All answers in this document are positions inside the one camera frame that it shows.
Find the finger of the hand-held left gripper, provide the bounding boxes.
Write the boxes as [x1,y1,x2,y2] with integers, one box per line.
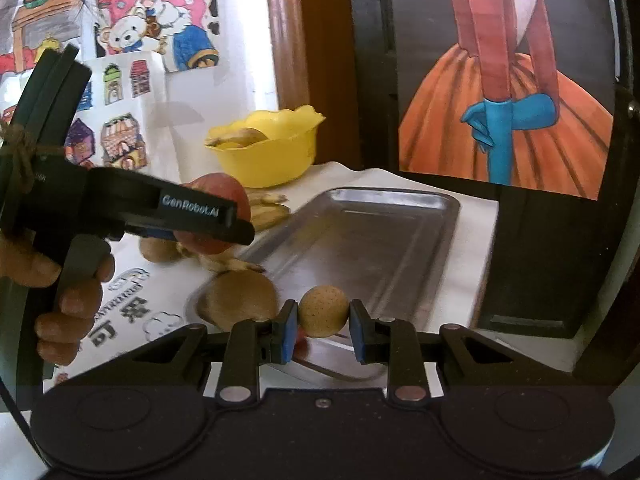
[88,167,256,247]

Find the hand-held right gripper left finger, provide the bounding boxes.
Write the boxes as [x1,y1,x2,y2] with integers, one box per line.
[114,300,300,406]

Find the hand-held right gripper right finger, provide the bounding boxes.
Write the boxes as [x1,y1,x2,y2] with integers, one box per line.
[348,299,532,408]

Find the red apple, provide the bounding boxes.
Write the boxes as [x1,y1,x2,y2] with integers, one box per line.
[176,172,252,257]

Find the small round tan fruit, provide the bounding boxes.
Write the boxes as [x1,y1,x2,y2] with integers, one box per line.
[298,284,350,339]

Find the yellow plastic bowl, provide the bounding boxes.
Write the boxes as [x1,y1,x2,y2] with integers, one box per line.
[203,105,327,187]

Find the person's left hand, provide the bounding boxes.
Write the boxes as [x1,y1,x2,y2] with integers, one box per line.
[0,234,117,367]

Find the brown twine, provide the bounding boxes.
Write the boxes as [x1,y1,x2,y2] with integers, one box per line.
[0,122,67,188]

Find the brown kiwi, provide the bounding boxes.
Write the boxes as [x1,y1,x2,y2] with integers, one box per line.
[197,270,279,329]
[139,236,185,264]

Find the metal tray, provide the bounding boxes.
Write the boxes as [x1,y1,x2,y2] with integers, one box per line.
[186,187,462,385]

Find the colourful houses drawing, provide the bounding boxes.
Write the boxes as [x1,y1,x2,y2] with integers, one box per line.
[0,52,170,171]

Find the white printed plastic bag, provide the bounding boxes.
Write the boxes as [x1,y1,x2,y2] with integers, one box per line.
[42,240,217,392]

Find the fireplace drawing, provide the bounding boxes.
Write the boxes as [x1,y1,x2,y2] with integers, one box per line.
[0,0,101,78]

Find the cartoon girl drawing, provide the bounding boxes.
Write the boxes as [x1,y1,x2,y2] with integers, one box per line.
[94,0,224,74]

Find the orange dress painting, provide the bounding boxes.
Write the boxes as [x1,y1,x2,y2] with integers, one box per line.
[397,0,617,202]

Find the wooden door frame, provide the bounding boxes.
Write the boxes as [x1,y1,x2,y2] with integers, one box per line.
[264,0,362,167]

